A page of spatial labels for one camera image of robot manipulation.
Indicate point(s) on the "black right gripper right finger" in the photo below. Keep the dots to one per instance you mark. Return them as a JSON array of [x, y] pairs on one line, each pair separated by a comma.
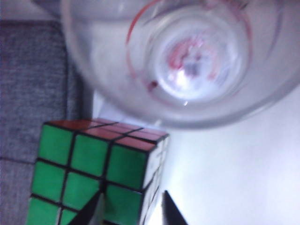
[[171, 213]]

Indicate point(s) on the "Rubik's cube with black edges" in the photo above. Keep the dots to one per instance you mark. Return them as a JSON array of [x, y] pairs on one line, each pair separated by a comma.
[[93, 159]]

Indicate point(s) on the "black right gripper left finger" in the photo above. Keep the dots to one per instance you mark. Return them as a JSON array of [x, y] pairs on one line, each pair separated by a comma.
[[92, 211]]

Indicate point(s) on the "grey felt laptop sleeve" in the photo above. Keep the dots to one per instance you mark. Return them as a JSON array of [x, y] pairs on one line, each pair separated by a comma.
[[30, 93]]

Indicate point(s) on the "clear glass with red print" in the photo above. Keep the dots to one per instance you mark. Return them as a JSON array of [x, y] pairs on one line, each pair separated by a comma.
[[187, 58]]

